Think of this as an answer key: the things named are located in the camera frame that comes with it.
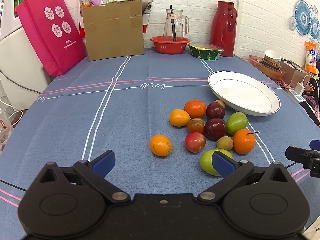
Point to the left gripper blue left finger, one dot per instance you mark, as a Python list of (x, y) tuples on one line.
[(93, 174)]

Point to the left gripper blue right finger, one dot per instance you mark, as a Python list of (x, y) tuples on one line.
[(234, 175)]

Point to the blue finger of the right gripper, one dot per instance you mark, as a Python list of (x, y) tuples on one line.
[(315, 145), (308, 158)]

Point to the green fruit front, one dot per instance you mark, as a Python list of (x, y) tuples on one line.
[(206, 160)]

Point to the green fruit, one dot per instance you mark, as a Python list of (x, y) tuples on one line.
[(235, 122), (206, 160)]

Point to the brown longan front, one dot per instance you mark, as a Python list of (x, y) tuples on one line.
[(225, 143)]

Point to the brown longan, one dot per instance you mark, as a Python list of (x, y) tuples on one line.
[(225, 143), (220, 102)]

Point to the orange with stem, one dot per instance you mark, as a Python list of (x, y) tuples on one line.
[(244, 141)]

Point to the dark plum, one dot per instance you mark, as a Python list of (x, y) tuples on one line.
[(214, 129), (215, 110)]

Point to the red apple-like fruit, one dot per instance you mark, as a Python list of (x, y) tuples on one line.
[(195, 142)]

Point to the red-brown tomato fruit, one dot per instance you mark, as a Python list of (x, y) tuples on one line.
[(195, 125)]

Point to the lone orange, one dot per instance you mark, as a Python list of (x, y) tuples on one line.
[(160, 145)]

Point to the brown longan back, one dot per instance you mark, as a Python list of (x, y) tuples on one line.
[(220, 102)]

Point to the dark orange tangerine top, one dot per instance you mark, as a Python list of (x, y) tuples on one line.
[(195, 108)]

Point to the yellow orange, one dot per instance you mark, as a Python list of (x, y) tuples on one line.
[(179, 118)]

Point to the white power strip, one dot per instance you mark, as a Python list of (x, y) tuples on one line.
[(297, 92)]

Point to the blue striped tablecloth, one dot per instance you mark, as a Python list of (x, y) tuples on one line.
[(119, 104)]

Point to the small cardboard box right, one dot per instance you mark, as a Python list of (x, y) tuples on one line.
[(293, 75)]

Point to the white oval plate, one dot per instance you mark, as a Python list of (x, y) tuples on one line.
[(244, 93)]

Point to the orange snack packet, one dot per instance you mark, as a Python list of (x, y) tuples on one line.
[(310, 58)]

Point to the white paper cup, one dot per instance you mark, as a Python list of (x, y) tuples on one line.
[(272, 55)]

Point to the white appliance left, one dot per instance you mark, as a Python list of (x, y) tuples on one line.
[(22, 74)]

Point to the green foil bowl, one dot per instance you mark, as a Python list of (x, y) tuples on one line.
[(205, 51)]

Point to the blue paper fan decoration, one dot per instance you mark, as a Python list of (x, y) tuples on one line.
[(305, 19)]

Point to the red thermos jug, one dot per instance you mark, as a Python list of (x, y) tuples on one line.
[(223, 29)]

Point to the brown cardboard box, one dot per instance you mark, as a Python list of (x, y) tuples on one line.
[(113, 30)]

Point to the red plastic basin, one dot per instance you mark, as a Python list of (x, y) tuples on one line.
[(169, 47)]

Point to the pink tote bag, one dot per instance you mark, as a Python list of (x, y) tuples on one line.
[(52, 33)]

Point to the black straw in pitcher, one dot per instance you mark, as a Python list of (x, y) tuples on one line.
[(173, 24)]

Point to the clear glass pitcher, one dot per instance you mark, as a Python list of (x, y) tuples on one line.
[(176, 25)]

